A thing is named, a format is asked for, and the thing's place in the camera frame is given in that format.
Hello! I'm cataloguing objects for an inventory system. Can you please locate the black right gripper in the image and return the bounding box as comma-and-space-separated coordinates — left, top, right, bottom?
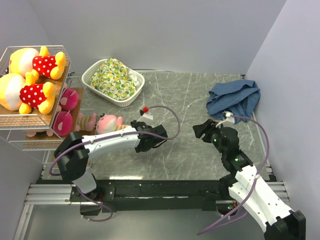
192, 118, 227, 156

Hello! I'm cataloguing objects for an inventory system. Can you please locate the pink pig plush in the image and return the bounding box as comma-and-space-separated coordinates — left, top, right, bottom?
74, 112, 97, 132
96, 114, 129, 135

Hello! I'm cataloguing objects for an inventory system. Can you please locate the black-haired doll face-up plush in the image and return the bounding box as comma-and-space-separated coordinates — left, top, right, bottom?
24, 111, 73, 137

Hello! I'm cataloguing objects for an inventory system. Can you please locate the black-haired doll face-down plush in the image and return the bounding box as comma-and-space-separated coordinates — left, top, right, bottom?
57, 83, 78, 112

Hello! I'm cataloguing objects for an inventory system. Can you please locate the yellow bear plush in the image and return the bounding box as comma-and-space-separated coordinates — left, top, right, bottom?
7, 46, 67, 80
0, 73, 56, 115

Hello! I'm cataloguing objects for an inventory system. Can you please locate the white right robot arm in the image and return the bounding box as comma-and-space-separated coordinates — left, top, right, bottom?
192, 119, 306, 240

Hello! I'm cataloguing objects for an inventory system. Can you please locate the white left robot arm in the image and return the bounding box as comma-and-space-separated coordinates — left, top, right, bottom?
54, 121, 168, 201

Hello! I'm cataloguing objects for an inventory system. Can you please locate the blue checked shirt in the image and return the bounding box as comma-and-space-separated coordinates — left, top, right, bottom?
206, 79, 261, 124

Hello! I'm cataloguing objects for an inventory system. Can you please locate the lemon print cloth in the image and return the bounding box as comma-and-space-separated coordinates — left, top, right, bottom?
89, 58, 136, 101

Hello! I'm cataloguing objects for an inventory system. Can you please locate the white perforated plastic basket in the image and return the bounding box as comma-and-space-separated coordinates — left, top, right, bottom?
81, 58, 145, 107

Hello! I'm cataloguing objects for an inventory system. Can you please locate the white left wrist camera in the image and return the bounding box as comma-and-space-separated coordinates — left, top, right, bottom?
138, 106, 154, 123

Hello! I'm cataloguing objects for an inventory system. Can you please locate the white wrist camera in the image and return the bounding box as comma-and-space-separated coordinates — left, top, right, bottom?
222, 111, 235, 125
138, 106, 154, 123

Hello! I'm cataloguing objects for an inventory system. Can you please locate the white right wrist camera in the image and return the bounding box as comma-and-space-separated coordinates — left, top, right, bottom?
222, 111, 235, 125

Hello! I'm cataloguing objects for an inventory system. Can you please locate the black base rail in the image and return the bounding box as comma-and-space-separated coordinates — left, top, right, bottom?
86, 179, 238, 214

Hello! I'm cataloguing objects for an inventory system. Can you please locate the wire and wood shelf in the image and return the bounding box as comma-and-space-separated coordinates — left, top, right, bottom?
0, 45, 97, 170

